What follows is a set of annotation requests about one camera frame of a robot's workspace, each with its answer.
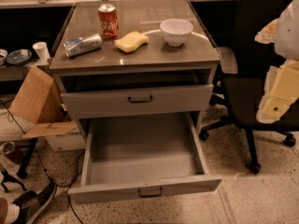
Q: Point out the black office chair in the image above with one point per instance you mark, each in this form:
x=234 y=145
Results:
x=243 y=71

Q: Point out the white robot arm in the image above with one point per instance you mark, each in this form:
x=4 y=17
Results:
x=281 y=88

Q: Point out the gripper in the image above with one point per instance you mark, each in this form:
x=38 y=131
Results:
x=288 y=34

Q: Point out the grey drawer cabinet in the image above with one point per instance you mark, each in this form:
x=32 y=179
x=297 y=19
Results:
x=155 y=64

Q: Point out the silver blue redbull can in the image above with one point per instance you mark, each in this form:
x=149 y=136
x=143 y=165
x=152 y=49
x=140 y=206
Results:
x=82 y=45

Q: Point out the dark round container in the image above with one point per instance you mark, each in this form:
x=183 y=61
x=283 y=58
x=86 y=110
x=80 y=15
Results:
x=12 y=152

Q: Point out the black slip-on shoe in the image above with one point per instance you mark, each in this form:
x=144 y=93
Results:
x=32 y=204

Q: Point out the yellow sponge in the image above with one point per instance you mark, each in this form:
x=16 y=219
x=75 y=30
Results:
x=131 y=42

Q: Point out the grey bottom drawer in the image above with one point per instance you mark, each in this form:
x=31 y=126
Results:
x=141 y=157

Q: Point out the white paper cup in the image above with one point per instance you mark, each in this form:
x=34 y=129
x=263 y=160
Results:
x=41 y=50

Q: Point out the brown cardboard box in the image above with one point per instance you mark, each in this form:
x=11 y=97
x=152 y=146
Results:
x=38 y=101

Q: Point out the red cola can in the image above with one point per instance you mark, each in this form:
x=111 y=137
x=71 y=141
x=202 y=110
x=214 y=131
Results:
x=108 y=20

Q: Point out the grey middle drawer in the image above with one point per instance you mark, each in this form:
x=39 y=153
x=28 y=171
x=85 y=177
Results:
x=155 y=100

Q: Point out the dark blue dish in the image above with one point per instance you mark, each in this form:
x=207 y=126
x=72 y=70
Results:
x=19 y=57

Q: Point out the black table leg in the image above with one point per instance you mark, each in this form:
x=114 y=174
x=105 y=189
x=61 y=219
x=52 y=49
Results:
x=27 y=147

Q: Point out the white box under flap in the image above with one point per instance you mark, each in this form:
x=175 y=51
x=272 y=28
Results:
x=65 y=142

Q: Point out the grey drawer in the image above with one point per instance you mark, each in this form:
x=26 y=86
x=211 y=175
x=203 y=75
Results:
x=141 y=157
x=155 y=100

